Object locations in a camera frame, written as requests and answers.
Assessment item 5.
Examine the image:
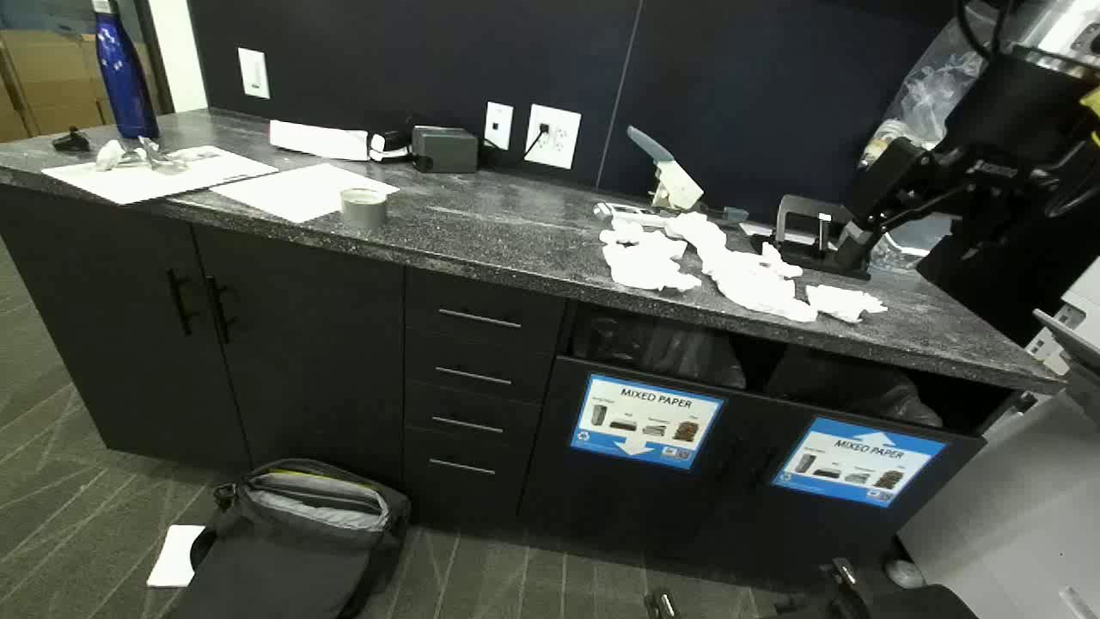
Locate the black grey backpack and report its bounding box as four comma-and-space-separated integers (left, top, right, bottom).
172, 456, 413, 619

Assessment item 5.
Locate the white long box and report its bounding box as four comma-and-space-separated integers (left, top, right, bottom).
268, 120, 372, 162

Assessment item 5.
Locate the grey tape roll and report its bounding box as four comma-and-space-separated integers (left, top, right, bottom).
342, 187, 389, 219

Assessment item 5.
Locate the white paper on floor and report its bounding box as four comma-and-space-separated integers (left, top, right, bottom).
149, 524, 204, 589

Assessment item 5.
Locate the white light switch plate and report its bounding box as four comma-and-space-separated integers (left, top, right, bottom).
236, 48, 272, 99

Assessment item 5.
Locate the left bin black liner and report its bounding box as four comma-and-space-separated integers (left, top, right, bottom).
570, 312, 746, 389

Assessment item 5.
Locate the crumpled foil wrapper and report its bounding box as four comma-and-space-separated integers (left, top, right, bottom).
94, 138, 168, 173

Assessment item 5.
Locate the white paper sheet right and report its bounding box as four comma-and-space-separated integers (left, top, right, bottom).
217, 165, 391, 225

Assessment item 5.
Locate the white paper sheet left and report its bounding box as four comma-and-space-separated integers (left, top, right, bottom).
48, 146, 272, 208

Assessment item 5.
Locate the white paper sheet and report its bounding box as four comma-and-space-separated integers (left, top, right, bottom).
217, 165, 391, 225
48, 146, 272, 208

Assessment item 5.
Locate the white wall outlet plate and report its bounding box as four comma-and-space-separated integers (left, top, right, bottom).
526, 103, 580, 170

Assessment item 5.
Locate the small white switch plate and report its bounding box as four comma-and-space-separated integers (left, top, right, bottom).
485, 99, 514, 150

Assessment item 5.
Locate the right mixed paper sign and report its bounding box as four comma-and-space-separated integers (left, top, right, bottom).
774, 415, 946, 508

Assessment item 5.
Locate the black cabinet with drawers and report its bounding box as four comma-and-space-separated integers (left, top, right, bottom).
0, 190, 1001, 582

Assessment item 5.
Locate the black power adapter box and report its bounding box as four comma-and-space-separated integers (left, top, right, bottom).
413, 125, 479, 173

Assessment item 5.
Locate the left mixed paper sign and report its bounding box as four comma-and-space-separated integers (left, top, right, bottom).
570, 372, 726, 470

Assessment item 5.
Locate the mixed paper sign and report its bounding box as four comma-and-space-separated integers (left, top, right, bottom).
774, 415, 946, 508
570, 372, 726, 470

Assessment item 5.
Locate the blue water bottle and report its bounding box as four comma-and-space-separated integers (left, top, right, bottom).
89, 0, 158, 141

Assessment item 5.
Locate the black hole punch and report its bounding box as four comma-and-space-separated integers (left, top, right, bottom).
774, 193, 877, 280

